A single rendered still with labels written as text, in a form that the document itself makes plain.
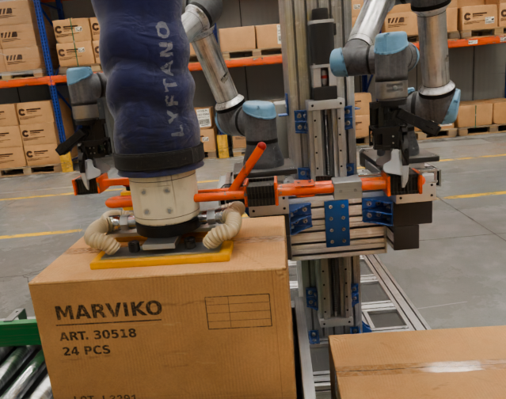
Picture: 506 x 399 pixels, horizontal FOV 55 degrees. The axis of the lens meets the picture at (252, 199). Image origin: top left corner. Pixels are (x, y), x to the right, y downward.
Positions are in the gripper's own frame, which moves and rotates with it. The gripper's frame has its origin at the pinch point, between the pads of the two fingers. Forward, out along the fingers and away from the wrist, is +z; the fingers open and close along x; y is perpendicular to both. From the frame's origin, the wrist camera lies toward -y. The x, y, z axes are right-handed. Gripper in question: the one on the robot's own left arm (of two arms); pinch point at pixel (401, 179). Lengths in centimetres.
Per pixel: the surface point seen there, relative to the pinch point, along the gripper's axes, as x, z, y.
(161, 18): 8, -42, 54
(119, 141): 8, -16, 67
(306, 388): 16, 47, 27
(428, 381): 7, 54, -5
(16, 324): -20, 44, 121
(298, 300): -31, 47, 28
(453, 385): 9, 54, -11
